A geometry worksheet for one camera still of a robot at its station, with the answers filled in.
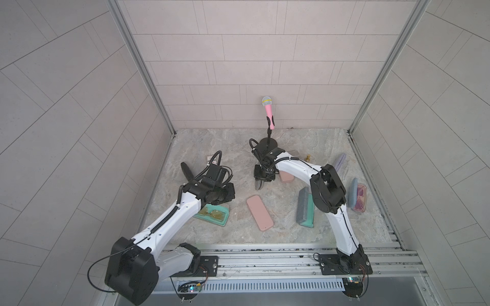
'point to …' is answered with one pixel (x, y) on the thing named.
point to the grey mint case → (305, 208)
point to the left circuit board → (190, 287)
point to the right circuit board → (353, 286)
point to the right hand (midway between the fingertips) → (257, 178)
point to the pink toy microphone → (267, 101)
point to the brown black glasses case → (187, 171)
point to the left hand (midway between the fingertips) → (238, 193)
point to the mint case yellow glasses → (216, 214)
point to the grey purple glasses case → (342, 157)
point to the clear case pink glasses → (357, 196)
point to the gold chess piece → (307, 158)
